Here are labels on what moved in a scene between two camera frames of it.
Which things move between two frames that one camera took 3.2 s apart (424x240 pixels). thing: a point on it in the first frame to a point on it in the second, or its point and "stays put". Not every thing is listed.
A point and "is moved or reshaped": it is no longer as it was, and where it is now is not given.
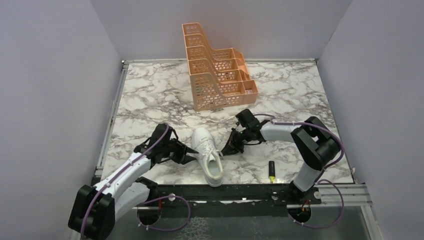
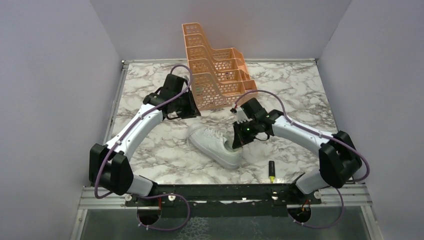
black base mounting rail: x=229 y=200 stays put
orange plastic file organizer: x=219 y=77 stays put
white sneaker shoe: x=209 y=156 is moved or reshaped
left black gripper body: x=172 y=150 to x=184 y=107
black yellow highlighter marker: x=271 y=171 stays put
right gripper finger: x=232 y=143 to x=240 y=134
